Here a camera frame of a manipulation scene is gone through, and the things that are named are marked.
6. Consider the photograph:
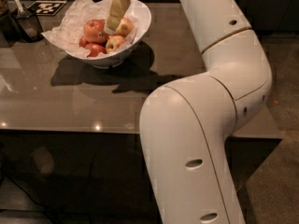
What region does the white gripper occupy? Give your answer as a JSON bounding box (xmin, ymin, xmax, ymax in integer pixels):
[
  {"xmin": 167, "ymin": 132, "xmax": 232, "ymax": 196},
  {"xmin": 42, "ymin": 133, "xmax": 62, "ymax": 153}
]
[{"xmin": 104, "ymin": 0, "xmax": 131, "ymax": 35}]

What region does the large red apple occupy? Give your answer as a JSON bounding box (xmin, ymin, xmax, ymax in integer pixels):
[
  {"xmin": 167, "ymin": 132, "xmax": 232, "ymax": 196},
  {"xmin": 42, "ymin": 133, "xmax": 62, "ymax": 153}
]
[{"xmin": 83, "ymin": 20, "xmax": 107, "ymax": 44}]

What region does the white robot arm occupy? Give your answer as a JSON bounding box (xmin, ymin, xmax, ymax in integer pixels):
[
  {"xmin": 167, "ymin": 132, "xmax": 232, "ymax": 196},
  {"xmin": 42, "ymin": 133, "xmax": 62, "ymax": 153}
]
[{"xmin": 139, "ymin": 0, "xmax": 272, "ymax": 224}]

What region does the white bowl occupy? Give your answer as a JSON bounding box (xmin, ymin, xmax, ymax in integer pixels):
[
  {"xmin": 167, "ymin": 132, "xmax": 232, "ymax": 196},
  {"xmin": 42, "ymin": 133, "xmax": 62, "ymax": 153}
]
[{"xmin": 66, "ymin": 0, "xmax": 151, "ymax": 68}]

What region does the yellow-red apple back right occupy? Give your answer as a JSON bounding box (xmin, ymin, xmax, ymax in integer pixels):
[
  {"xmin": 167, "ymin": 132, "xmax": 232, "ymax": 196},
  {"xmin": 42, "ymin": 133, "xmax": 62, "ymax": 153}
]
[{"xmin": 115, "ymin": 18, "xmax": 135, "ymax": 37}]

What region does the yellow apple front right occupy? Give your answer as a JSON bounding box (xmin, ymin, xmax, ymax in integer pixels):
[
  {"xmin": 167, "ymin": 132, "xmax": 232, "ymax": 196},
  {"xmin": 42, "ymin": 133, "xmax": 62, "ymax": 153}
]
[{"xmin": 106, "ymin": 35, "xmax": 126, "ymax": 54}]

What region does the red apple front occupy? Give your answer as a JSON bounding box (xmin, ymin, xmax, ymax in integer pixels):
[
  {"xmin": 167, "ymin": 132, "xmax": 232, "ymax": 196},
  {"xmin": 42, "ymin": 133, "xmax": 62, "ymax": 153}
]
[{"xmin": 85, "ymin": 43, "xmax": 106, "ymax": 57}]

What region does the red apple left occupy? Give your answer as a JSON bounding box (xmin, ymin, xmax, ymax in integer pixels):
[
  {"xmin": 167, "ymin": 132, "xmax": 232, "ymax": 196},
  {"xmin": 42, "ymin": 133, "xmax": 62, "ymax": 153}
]
[{"xmin": 78, "ymin": 36, "xmax": 88, "ymax": 48}]

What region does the white crumpled paper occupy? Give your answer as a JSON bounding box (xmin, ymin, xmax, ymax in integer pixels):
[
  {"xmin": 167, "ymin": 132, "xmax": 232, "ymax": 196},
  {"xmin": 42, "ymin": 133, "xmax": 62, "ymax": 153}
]
[{"xmin": 41, "ymin": 0, "xmax": 140, "ymax": 60}]

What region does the black white marker card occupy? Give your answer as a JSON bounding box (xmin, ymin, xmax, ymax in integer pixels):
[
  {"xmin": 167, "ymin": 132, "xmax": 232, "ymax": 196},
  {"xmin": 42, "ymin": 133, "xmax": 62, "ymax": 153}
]
[{"xmin": 29, "ymin": 0, "xmax": 66, "ymax": 16}]

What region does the black scoop with white handle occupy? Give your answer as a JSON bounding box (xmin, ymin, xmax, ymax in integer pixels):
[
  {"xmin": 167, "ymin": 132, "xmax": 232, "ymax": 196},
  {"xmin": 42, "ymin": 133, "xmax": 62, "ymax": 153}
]
[{"xmin": 12, "ymin": 0, "xmax": 43, "ymax": 43}]

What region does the black floor cable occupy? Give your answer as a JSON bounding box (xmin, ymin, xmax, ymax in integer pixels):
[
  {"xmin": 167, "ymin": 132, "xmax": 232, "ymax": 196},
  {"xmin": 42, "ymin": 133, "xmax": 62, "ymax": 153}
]
[{"xmin": 0, "ymin": 168, "xmax": 94, "ymax": 224}]

